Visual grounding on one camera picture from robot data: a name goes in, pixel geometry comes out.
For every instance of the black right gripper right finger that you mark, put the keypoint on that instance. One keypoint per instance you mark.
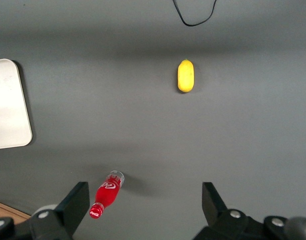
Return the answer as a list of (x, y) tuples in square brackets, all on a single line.
[(214, 207)]

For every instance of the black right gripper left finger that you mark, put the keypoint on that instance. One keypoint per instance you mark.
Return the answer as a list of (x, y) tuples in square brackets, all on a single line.
[(73, 202)]

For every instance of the cream rectangular tray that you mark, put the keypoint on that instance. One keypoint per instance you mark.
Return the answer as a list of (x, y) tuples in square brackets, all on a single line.
[(8, 105)]

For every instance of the red cola bottle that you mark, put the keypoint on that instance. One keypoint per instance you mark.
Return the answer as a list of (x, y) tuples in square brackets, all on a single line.
[(107, 193)]

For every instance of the wooden two-drawer cabinet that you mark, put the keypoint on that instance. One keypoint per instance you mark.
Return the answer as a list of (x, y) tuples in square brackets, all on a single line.
[(5, 211)]

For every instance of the yellow lemon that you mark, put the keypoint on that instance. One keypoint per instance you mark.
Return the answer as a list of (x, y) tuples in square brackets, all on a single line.
[(185, 76)]

